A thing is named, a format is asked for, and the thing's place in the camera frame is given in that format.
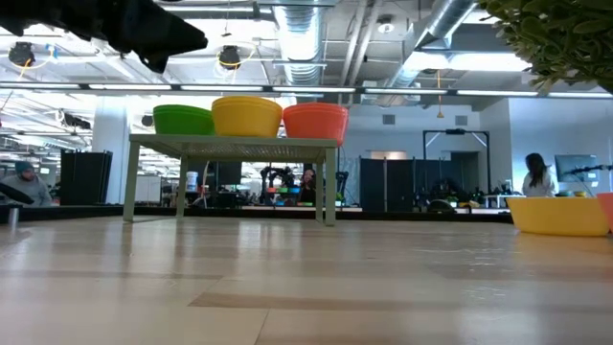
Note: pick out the green plastic mini bowl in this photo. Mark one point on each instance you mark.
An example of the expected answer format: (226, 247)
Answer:
(182, 125)
(182, 111)
(182, 108)

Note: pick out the black background robot arm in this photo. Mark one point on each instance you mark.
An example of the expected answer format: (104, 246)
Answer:
(278, 177)

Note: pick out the black stand frame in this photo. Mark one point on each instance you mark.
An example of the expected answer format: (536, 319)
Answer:
(455, 131)

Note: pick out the green potted plant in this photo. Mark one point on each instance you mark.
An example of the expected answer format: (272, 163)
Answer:
(565, 33)

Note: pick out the white plastic bottle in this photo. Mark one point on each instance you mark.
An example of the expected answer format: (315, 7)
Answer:
(191, 182)

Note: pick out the bright ceiling light panel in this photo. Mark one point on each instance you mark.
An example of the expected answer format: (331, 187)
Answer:
(479, 61)

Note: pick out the black ceiling-mounted device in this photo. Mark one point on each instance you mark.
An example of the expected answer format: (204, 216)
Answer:
(76, 122)

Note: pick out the grey wall vent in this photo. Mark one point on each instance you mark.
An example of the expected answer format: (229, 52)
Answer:
(460, 120)
(389, 119)

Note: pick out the pale green perforated metal shelf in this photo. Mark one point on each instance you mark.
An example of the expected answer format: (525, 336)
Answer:
(230, 144)

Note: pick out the white smoke detector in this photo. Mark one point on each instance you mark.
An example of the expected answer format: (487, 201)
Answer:
(385, 26)

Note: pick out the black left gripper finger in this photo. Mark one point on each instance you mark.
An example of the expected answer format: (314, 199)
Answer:
(143, 55)
(167, 38)

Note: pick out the dark computer monitor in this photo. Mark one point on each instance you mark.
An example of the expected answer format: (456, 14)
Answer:
(574, 167)

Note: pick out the black background robot station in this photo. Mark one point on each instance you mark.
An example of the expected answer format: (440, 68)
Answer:
(450, 191)

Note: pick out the black room partition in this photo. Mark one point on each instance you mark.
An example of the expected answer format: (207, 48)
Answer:
(86, 177)
(407, 184)

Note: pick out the white LED light tube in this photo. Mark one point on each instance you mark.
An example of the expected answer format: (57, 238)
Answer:
(129, 87)
(498, 93)
(222, 88)
(38, 86)
(407, 91)
(579, 95)
(313, 89)

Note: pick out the ribbed silver ceiling duct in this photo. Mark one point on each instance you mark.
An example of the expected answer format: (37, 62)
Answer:
(299, 43)

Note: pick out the black diagonal frame strut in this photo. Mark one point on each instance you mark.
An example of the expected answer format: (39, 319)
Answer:
(14, 192)

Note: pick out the smooth silver ceiling duct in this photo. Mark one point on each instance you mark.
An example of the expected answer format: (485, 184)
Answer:
(445, 14)

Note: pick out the person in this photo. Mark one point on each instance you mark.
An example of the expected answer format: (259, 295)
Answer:
(307, 184)
(36, 187)
(538, 179)

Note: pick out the black table side rail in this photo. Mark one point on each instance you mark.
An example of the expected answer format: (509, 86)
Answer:
(72, 213)

